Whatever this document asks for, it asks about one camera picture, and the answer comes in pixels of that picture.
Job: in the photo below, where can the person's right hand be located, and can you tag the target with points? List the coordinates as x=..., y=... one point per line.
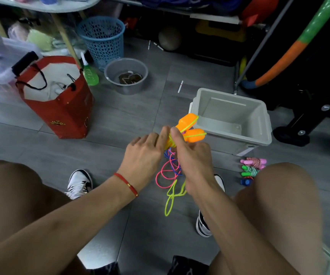
x=196, y=163

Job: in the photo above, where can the person's left hand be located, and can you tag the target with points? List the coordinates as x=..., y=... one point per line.
x=145, y=160

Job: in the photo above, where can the grey plastic storage bin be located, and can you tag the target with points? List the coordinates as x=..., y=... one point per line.
x=228, y=111

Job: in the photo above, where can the person's left forearm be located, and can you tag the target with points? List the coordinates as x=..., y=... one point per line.
x=53, y=226

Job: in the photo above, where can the person's right forearm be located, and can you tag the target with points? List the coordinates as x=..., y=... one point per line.
x=239, y=240

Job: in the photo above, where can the person's right shoe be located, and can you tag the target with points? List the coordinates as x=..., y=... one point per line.
x=202, y=229

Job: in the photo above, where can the person's shoe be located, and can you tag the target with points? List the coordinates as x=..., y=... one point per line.
x=202, y=229
x=80, y=180

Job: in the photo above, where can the person's left shoe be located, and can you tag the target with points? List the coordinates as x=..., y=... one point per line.
x=80, y=180

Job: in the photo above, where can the person's right leg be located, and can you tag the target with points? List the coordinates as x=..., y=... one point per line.
x=282, y=203

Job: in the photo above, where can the person's leg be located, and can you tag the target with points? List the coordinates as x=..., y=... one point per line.
x=10, y=191
x=282, y=203

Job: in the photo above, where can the person's left leg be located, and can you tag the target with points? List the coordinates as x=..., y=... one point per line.
x=10, y=191

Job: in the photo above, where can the red paper bag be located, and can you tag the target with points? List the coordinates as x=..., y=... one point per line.
x=70, y=117

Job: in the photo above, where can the grey plastic basin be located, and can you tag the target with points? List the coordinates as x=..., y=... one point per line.
x=112, y=74

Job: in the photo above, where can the green spray bottle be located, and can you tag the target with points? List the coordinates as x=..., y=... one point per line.
x=91, y=77

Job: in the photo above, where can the grey plastic stool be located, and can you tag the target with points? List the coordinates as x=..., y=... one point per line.
x=96, y=252

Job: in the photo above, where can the black weight machine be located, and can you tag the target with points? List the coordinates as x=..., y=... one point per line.
x=311, y=120

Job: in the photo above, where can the brown ball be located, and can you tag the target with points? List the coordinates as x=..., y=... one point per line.
x=170, y=38

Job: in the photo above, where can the blue mesh wastebasket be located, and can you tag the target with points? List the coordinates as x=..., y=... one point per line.
x=102, y=42

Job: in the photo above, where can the multicoloured hula hoop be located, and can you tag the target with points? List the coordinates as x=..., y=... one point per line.
x=282, y=64

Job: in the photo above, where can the yellow flat board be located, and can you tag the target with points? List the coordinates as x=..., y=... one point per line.
x=219, y=32

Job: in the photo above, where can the black rectangular pad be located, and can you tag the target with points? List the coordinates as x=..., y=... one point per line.
x=24, y=63

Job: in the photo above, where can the clear plastic bag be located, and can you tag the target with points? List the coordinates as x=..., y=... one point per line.
x=40, y=40

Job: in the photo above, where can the blue folded mat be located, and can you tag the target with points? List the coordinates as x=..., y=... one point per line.
x=165, y=1

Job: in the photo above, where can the orange red fabric bag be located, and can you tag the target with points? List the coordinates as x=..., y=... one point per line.
x=256, y=9

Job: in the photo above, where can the white oval side table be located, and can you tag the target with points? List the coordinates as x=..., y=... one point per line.
x=67, y=7

